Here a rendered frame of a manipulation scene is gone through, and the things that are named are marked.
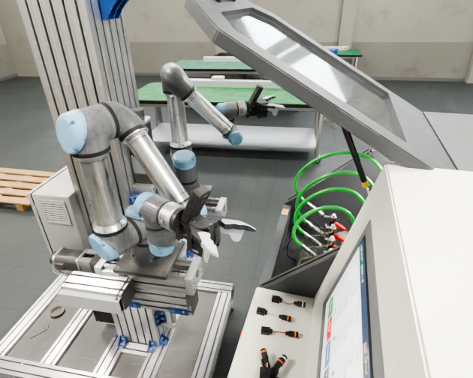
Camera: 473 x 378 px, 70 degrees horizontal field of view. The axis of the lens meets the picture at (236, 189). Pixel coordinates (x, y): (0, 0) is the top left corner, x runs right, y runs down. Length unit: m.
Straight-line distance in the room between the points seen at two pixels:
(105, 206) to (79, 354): 1.29
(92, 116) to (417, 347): 0.94
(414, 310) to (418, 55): 9.41
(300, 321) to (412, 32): 8.94
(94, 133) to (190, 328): 1.48
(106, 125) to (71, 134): 0.10
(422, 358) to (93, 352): 1.96
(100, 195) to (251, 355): 0.69
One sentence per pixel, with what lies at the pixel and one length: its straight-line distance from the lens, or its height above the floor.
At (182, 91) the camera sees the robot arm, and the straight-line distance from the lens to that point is 1.59.
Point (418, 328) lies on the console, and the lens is 0.58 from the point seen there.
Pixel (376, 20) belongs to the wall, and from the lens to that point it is 9.57.
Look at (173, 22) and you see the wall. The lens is 10.09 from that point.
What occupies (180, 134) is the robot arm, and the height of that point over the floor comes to 1.34.
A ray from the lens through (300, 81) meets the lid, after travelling 0.93.
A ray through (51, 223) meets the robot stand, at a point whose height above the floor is 1.08.
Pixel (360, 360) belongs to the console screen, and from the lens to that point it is 0.73.
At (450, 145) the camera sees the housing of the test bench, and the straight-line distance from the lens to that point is 1.37.
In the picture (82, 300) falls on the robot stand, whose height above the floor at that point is 0.93.
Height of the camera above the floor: 1.96
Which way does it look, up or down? 30 degrees down
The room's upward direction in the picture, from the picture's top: 1 degrees counter-clockwise
